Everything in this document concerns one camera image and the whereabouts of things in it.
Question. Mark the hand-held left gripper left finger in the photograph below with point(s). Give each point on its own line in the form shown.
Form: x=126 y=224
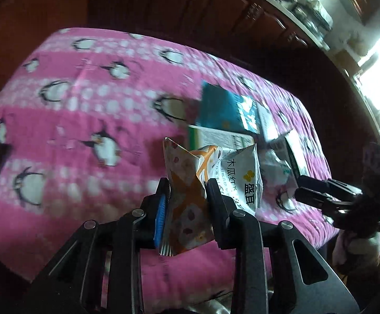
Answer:
x=161 y=219

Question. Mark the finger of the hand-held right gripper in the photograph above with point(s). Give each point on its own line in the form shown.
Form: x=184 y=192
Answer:
x=324 y=183
x=314 y=198

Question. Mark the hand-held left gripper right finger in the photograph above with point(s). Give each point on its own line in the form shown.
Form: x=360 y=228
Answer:
x=219 y=216

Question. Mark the white orange snack bag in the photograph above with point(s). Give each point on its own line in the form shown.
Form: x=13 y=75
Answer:
x=190 y=209

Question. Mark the crumpled white plastic bag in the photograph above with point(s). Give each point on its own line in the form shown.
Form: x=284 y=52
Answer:
x=276 y=170

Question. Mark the flat white green box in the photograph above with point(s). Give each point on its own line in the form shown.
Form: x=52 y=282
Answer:
x=219 y=135

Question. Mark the teal box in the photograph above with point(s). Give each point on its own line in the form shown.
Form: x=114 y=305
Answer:
x=225 y=108

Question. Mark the pink penguin blanket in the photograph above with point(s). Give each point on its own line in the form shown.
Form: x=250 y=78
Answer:
x=78 y=121

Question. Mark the black dish rack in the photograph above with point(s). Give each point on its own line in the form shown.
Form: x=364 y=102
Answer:
x=312 y=16

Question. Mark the wooden base cabinets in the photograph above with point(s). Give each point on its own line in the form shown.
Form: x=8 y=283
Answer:
x=176 y=9

